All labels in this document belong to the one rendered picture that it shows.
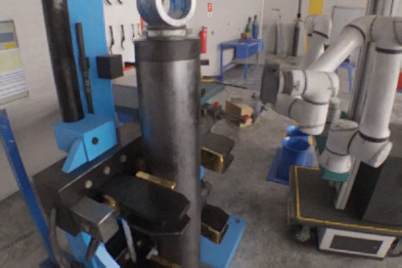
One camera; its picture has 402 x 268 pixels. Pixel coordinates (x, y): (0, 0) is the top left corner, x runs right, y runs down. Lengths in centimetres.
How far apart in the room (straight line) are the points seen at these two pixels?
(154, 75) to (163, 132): 18
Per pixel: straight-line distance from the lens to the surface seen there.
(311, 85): 84
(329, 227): 183
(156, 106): 76
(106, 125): 93
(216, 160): 105
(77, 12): 105
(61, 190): 82
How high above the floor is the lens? 153
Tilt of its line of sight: 23 degrees down
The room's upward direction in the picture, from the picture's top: straight up
